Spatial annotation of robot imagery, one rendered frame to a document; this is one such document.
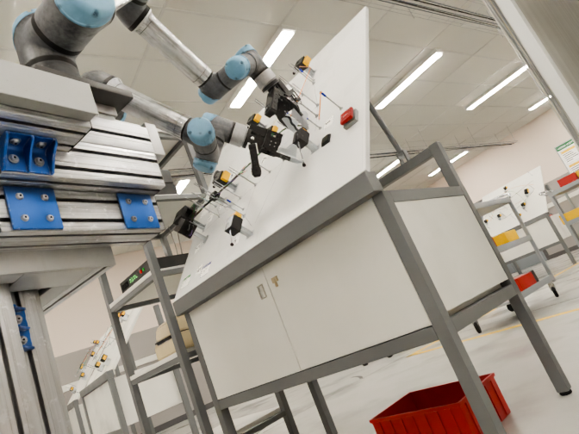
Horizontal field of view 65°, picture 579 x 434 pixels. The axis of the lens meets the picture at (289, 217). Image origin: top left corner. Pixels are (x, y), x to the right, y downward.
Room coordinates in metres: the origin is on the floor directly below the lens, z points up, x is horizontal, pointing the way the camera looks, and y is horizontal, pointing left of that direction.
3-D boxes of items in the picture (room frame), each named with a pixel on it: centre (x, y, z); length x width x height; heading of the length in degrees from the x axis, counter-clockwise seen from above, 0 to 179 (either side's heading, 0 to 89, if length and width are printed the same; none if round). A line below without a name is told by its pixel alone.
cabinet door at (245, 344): (1.85, 0.37, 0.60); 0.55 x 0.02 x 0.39; 49
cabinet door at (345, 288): (1.49, -0.04, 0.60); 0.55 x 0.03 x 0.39; 49
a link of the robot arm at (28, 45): (0.87, 0.37, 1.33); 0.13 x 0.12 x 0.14; 60
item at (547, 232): (7.87, -3.62, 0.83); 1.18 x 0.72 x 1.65; 40
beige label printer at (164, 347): (2.31, 0.70, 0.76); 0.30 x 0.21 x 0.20; 142
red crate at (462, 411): (1.80, -0.22, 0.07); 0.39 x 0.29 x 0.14; 47
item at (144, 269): (2.34, 0.74, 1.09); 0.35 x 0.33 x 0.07; 49
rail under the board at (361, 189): (1.65, 0.18, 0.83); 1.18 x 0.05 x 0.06; 49
